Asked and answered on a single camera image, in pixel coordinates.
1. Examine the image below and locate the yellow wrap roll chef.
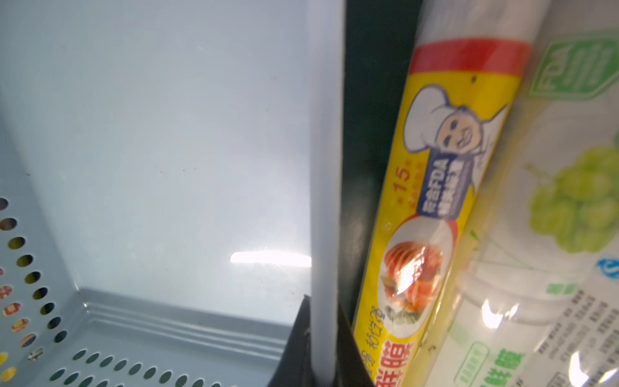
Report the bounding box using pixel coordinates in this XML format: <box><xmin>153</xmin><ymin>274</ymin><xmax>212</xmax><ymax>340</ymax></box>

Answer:
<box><xmin>352</xmin><ymin>37</ymin><xmax>531</xmax><ymax>386</ymax></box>

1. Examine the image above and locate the white green grape wrap roll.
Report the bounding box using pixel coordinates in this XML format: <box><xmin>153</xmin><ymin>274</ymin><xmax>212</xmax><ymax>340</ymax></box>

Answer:
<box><xmin>406</xmin><ymin>1</ymin><xmax>618</xmax><ymax>386</ymax></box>

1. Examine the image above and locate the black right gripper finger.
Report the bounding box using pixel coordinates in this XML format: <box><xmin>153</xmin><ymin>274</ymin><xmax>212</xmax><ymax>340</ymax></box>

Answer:
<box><xmin>268</xmin><ymin>296</ymin><xmax>372</xmax><ymax>387</ymax></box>

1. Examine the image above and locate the blue plastic basket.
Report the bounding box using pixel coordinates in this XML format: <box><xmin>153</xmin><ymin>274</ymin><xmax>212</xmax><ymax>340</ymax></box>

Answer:
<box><xmin>1</xmin><ymin>1</ymin><xmax>346</xmax><ymax>386</ymax></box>

